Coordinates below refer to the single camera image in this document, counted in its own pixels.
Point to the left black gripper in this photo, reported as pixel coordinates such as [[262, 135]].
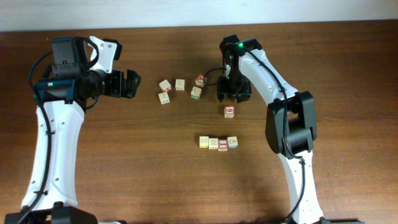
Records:
[[119, 90]]

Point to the plain wooden block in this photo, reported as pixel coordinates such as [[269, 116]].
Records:
[[180, 84]]

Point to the red number 6 block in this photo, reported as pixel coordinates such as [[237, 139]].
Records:
[[229, 112]]

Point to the red letter I block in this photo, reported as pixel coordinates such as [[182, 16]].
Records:
[[223, 145]]

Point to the wooden block red side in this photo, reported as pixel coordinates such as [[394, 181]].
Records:
[[165, 86]]

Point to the wooden number 3 block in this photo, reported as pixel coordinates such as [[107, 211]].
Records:
[[213, 143]]

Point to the yellow number 2 block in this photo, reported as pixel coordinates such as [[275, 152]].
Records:
[[204, 142]]

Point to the wooden letter X block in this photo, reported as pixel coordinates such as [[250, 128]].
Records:
[[164, 98]]

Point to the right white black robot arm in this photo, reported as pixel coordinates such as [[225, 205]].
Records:
[[290, 122]]

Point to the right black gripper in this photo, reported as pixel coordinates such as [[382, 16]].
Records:
[[243, 96]]

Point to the blue trimmed picture block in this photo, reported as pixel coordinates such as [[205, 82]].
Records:
[[232, 142]]

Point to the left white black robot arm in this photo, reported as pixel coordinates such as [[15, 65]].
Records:
[[81, 72]]

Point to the green trimmed wooden block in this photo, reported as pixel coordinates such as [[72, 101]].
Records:
[[196, 93]]

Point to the red letter A block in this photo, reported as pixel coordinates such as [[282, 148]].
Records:
[[199, 81]]

